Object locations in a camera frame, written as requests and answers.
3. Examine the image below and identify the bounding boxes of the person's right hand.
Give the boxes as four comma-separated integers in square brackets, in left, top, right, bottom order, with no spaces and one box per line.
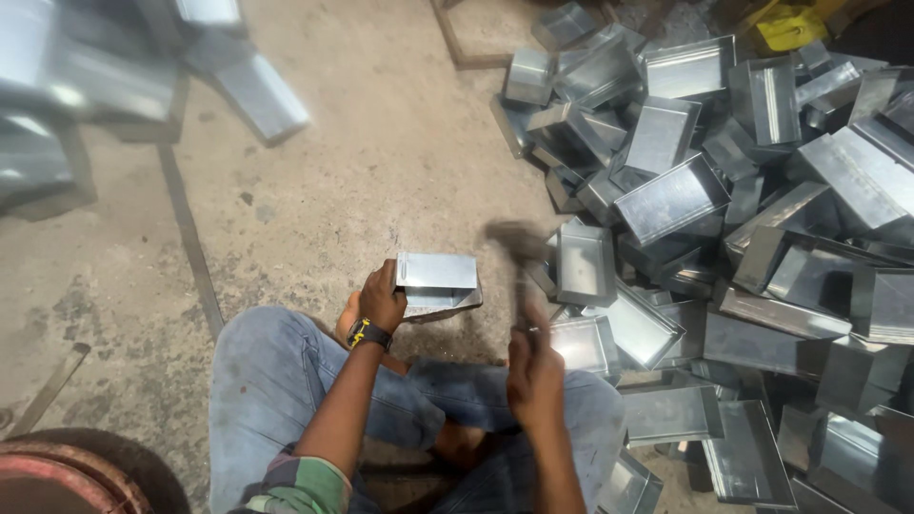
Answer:
[506,314,567,434]

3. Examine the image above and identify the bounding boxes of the person's left hand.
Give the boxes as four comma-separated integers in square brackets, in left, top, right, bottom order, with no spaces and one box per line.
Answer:
[358,258,408,335]

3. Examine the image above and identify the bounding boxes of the dark hammer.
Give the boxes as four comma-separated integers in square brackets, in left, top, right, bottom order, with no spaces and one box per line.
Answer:
[483,220,552,336]

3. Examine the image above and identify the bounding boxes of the shiny sheet metal box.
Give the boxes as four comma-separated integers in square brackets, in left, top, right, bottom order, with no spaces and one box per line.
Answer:
[395,251,484,322]

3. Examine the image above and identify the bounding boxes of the black and yellow wristband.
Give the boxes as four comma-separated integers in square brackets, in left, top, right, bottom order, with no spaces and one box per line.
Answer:
[346,317,394,352]

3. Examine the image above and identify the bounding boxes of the person's bare foot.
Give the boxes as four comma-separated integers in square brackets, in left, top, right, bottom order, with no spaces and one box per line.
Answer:
[334,290,364,349]

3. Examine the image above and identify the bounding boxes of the heap of sheet metal trays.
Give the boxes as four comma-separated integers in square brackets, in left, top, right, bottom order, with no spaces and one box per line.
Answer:
[490,1,914,514]

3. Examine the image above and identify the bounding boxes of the person's blue jeans legs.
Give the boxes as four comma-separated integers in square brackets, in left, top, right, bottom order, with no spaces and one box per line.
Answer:
[209,306,628,514]

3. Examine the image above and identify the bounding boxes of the green patterned shirt sleeve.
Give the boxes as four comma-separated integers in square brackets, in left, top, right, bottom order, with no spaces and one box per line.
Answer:
[227,450,354,514]

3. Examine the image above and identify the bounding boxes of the yellow object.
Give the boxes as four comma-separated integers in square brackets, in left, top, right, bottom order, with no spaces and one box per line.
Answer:
[743,0,851,54]

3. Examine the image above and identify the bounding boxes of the flat metal strip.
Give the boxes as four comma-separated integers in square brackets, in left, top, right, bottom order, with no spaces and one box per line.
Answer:
[7,343,92,438]

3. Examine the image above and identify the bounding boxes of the round rusty red rim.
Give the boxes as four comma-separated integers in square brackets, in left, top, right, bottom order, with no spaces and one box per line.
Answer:
[0,428,192,514]

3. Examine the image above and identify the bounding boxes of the pile of finished metal boxes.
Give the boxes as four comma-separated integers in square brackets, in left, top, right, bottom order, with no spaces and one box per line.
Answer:
[0,0,313,215]

